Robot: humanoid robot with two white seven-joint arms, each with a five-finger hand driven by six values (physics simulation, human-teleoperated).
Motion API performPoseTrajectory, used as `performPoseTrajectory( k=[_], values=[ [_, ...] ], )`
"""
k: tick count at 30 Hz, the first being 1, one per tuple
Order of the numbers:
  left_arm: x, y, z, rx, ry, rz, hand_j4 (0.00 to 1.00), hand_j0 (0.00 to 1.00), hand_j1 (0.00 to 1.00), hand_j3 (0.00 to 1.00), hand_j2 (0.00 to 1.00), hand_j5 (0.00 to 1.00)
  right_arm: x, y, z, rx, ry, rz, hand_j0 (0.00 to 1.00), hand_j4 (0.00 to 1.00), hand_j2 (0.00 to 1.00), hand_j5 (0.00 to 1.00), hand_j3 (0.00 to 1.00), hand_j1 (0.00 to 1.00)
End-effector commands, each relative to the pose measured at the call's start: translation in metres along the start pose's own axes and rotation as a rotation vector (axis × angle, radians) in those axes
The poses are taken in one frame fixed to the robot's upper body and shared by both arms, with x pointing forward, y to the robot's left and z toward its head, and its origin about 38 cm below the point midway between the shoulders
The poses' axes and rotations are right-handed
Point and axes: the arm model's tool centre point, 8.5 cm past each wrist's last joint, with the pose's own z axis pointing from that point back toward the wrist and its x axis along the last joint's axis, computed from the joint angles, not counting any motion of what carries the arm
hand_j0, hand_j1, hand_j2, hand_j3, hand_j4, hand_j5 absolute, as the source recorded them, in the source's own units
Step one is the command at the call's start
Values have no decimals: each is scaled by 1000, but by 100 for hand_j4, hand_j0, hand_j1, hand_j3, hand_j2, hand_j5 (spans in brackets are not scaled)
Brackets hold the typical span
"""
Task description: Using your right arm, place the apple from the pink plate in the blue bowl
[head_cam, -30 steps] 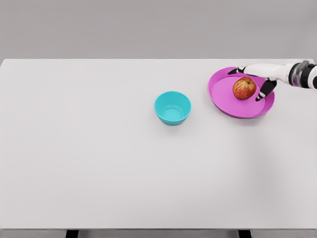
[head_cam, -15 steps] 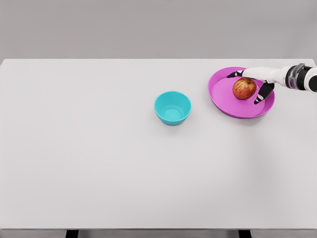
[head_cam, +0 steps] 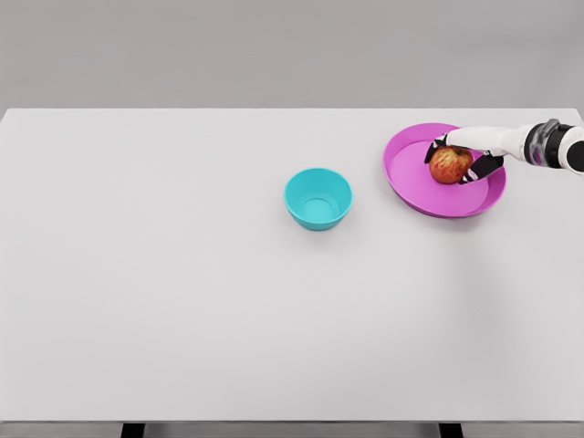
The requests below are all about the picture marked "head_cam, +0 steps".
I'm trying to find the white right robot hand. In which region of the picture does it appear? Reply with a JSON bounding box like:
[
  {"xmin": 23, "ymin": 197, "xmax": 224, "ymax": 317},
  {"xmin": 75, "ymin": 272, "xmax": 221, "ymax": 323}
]
[{"xmin": 423, "ymin": 126, "xmax": 506, "ymax": 186}]

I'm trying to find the red apple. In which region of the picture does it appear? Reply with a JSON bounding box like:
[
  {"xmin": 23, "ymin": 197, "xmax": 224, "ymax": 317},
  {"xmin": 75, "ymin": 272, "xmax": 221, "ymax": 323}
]
[{"xmin": 428, "ymin": 145, "xmax": 475, "ymax": 185}]

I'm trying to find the pink plate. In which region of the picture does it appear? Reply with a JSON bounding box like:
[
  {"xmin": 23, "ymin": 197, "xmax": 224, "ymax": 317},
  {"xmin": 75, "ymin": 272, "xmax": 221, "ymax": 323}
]
[{"xmin": 382, "ymin": 122, "xmax": 508, "ymax": 219}]

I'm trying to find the blue bowl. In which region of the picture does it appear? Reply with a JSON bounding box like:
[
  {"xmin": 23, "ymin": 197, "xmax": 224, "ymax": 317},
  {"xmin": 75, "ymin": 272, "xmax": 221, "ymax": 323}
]
[{"xmin": 284, "ymin": 167, "xmax": 354, "ymax": 233}]

